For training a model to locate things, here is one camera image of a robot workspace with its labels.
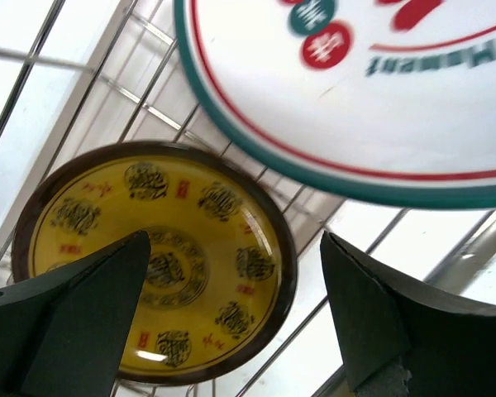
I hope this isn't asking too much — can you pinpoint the yellow patterned plate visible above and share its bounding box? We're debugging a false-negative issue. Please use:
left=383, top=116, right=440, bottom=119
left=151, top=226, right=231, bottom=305
left=12, top=141, right=298, bottom=386

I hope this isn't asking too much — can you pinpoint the metal wire dish rack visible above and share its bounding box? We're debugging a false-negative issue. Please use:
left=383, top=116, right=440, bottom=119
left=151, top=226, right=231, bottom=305
left=0, top=1, right=496, bottom=396

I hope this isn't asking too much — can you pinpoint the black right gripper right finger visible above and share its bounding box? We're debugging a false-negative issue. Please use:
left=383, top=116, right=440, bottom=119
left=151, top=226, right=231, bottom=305
left=320, top=233, right=496, bottom=397

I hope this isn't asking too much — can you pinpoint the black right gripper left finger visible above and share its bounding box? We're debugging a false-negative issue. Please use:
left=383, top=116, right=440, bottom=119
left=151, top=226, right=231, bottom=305
left=0, top=231, right=150, bottom=396

